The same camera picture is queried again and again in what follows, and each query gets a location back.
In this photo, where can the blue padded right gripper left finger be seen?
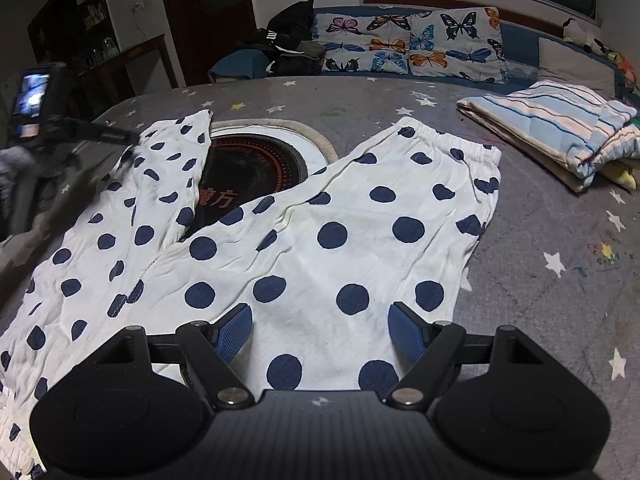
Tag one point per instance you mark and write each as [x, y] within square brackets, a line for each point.
[233, 331]

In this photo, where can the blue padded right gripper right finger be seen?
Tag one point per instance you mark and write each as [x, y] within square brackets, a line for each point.
[408, 332]

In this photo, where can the white navy polka-dot pants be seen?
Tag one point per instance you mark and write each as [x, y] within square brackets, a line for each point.
[319, 265]

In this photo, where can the phone mounted on gripper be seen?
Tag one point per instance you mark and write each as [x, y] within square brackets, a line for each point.
[40, 96]

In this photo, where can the dark wooden cabinet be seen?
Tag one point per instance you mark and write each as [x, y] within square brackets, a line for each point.
[88, 33]

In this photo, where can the grey star-patterned table cover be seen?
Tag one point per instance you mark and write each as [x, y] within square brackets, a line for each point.
[561, 267]

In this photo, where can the folded striped blue blanket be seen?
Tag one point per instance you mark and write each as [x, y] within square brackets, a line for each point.
[569, 129]

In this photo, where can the black bag on bench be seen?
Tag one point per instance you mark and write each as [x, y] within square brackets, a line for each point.
[288, 43]

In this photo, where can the butterfly print pillow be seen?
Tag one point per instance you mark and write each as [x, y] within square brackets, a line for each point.
[463, 43]

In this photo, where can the grey cushion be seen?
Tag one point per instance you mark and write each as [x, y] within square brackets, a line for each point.
[561, 63]

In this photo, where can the colourful toy pile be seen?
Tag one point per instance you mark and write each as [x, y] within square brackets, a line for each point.
[623, 65]

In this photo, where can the plush toy black white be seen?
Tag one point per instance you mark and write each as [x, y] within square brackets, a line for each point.
[575, 34]

